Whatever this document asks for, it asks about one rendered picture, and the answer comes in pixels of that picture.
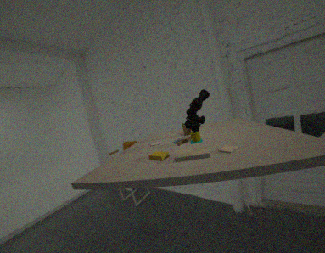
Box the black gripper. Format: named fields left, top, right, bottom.
left=186, top=115, right=201, bottom=133

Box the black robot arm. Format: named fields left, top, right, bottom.
left=183, top=90, right=210, bottom=126

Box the yellow cup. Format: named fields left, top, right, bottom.
left=191, top=132, right=200, bottom=143

